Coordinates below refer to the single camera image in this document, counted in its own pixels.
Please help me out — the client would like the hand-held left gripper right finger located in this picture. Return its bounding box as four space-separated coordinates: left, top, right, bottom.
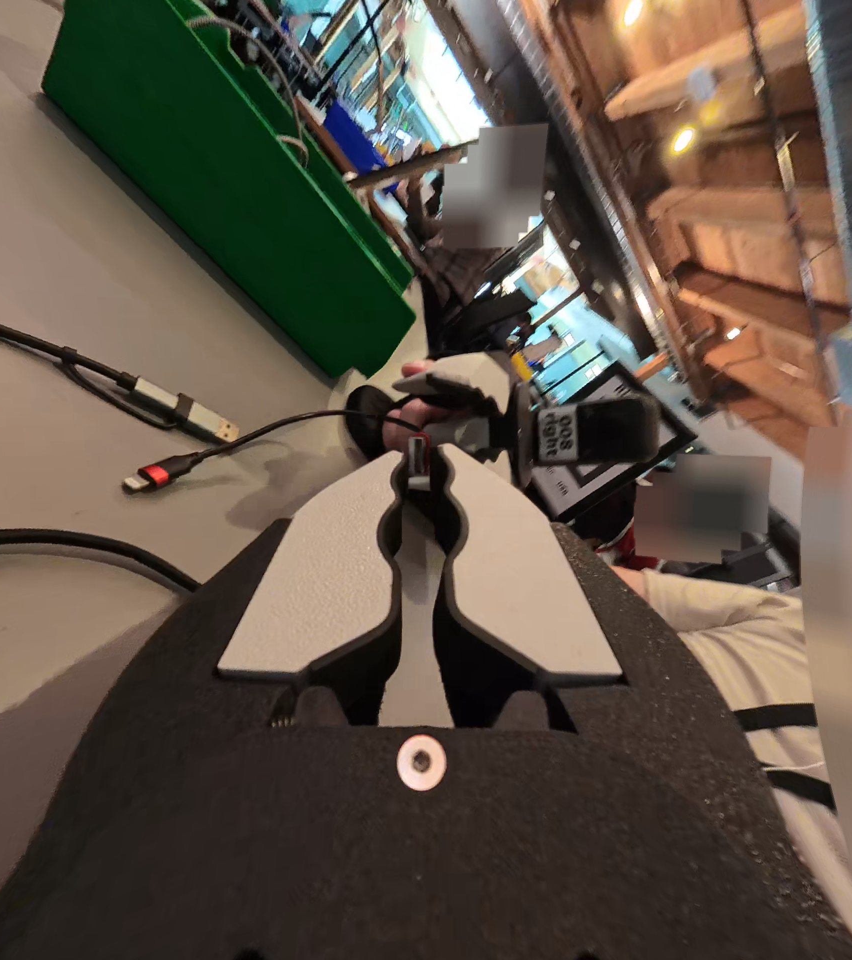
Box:
430 444 626 729

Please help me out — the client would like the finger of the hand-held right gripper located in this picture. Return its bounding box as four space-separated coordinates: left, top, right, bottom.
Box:
392 351 515 415
418 414 502 460

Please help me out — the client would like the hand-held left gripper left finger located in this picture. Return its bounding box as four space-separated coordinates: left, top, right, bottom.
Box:
216 452 408 729

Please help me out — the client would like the red plug usb cable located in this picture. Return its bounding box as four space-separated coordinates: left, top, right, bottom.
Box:
120 408 436 495

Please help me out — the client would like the green plastic box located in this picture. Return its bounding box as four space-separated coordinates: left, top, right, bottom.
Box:
40 0 418 381

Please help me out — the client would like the person's right hand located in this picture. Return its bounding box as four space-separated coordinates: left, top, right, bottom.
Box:
396 360 442 453

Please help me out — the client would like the silver plug cable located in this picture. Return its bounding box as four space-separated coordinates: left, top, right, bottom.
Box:
0 303 241 445

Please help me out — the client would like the grey braided cable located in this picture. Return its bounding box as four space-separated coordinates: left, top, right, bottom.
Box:
186 0 312 168

